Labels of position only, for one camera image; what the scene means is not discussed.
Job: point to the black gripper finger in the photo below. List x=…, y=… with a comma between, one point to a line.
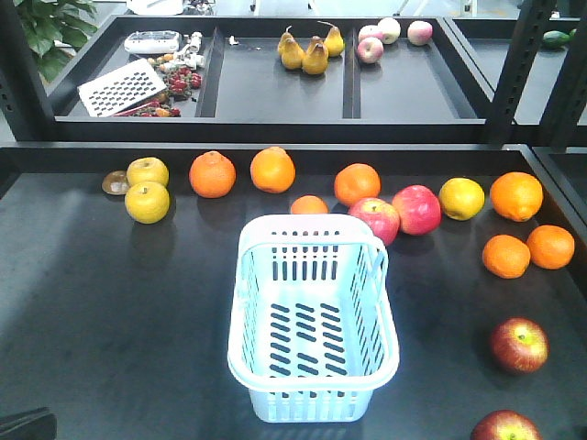
x=38, y=424

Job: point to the light blue plastic basket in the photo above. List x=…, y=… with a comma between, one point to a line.
x=311, y=332

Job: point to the orange behind apples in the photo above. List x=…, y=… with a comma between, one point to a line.
x=356, y=181

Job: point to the yellow apple front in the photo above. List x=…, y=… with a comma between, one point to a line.
x=147, y=202

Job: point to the brown mushroom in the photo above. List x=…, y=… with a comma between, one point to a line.
x=115, y=183

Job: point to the black wooden produce stand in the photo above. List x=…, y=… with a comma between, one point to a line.
x=121, y=328

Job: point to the yellow apple rear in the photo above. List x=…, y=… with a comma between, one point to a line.
x=149, y=169

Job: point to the orange with knob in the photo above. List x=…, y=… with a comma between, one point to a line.
x=212, y=175

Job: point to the white perforated board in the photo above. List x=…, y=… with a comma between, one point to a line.
x=120, y=89

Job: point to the round orange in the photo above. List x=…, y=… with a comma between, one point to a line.
x=272, y=170

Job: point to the pile of small red fruits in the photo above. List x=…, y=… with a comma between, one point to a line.
x=181, y=82

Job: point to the potted green plant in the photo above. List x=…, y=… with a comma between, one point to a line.
x=51, y=27

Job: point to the white plastic fittings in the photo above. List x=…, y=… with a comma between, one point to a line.
x=189, y=56

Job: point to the white electronic device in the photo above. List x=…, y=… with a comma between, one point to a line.
x=152, y=42

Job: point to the red apple left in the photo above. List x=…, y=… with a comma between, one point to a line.
x=381, y=217

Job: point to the red apple right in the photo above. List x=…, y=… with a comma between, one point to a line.
x=419, y=210

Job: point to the brown yellow pear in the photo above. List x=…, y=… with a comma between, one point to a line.
x=291, y=53
x=334, y=41
x=316, y=57

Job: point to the red yellow apple lower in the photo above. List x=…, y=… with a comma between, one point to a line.
x=505, y=425

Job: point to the red yellow apple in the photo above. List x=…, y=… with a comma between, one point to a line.
x=519, y=345
x=505, y=425

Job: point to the yellow orange citrus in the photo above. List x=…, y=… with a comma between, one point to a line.
x=461, y=198

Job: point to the red yellow apple upper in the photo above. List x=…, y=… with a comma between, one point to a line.
x=519, y=345

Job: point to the small orange left pair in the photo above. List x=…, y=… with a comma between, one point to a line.
x=506, y=256

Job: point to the small orange pair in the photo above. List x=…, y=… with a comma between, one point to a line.
x=551, y=247
x=506, y=256

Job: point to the pink apple upper tray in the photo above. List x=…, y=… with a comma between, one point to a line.
x=370, y=50
x=419, y=32
x=370, y=31

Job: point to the pink green peach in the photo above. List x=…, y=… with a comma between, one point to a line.
x=390, y=28

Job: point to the large orange with nipple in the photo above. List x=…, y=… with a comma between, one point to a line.
x=516, y=196

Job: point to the small orange right pair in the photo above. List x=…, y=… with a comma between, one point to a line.
x=551, y=247

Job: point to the dark green avocado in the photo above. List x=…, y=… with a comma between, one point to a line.
x=555, y=39

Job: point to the black upright rack post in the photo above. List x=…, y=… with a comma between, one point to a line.
x=568, y=96
x=526, y=39

